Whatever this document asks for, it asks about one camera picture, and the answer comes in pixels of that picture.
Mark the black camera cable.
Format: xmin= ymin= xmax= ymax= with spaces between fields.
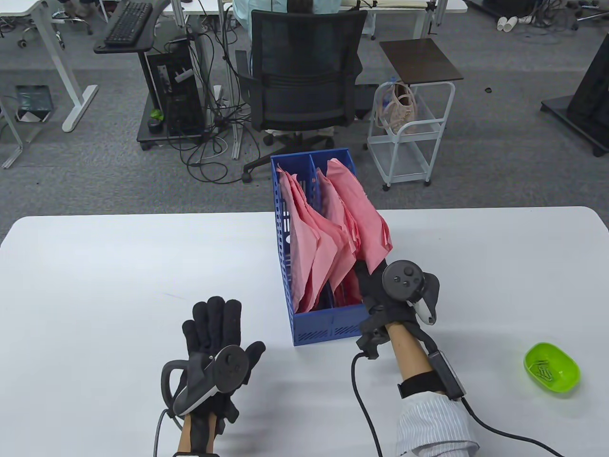
xmin=459 ymin=397 xmax=567 ymax=457

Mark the black wrist strap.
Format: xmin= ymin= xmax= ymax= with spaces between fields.
xmin=397 ymin=370 xmax=448 ymax=399

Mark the person's left forearm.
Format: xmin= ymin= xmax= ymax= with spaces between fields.
xmin=176 ymin=412 xmax=219 ymax=457

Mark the person's left hand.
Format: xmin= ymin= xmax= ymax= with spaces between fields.
xmin=182 ymin=296 xmax=266 ymax=435

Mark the beige handbag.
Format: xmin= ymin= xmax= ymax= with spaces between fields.
xmin=375 ymin=82 xmax=419 ymax=134

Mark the blue plastic file holder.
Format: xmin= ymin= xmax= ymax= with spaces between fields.
xmin=270 ymin=149 xmax=373 ymax=347

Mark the black computer tower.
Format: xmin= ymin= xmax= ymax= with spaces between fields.
xmin=145 ymin=45 xmax=206 ymax=136

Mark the pink paper stack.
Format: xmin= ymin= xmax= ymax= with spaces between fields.
xmin=277 ymin=165 xmax=329 ymax=315
xmin=291 ymin=174 xmax=356 ymax=311
xmin=316 ymin=169 xmax=364 ymax=305
xmin=327 ymin=159 xmax=393 ymax=275

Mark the person's right hand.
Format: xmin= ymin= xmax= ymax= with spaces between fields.
xmin=354 ymin=259 xmax=441 ymax=336

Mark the person's right forearm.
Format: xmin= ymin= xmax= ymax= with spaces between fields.
xmin=386 ymin=323 xmax=481 ymax=457

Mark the black handheld controller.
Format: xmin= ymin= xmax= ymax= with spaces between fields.
xmin=382 ymin=260 xmax=441 ymax=326
xmin=161 ymin=345 xmax=250 ymax=417

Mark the white desk frame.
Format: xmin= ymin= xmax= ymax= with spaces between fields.
xmin=0 ymin=95 xmax=23 ymax=169

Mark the black floor stand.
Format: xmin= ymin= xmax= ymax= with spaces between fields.
xmin=541 ymin=33 xmax=609 ymax=157

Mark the black computer cart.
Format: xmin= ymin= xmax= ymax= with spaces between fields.
xmin=94 ymin=0 xmax=212 ymax=150

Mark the black glove cable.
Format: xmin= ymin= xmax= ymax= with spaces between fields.
xmin=351 ymin=351 xmax=384 ymax=457

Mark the dark teal floor box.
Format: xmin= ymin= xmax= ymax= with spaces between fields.
xmin=14 ymin=86 xmax=54 ymax=123

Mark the black keyboard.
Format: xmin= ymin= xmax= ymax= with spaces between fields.
xmin=104 ymin=1 xmax=154 ymax=47

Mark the grey braided cable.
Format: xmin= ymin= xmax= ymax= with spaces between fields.
xmin=153 ymin=408 xmax=176 ymax=457

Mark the black mesh office chair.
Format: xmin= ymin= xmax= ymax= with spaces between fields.
xmin=236 ymin=10 xmax=368 ymax=184

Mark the green plastic bowl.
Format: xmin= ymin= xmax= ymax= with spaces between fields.
xmin=523 ymin=342 xmax=581 ymax=394

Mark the white rolling cart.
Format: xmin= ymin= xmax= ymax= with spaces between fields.
xmin=366 ymin=82 xmax=456 ymax=191

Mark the black cable tangle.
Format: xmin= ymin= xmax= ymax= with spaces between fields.
xmin=164 ymin=19 xmax=262 ymax=184

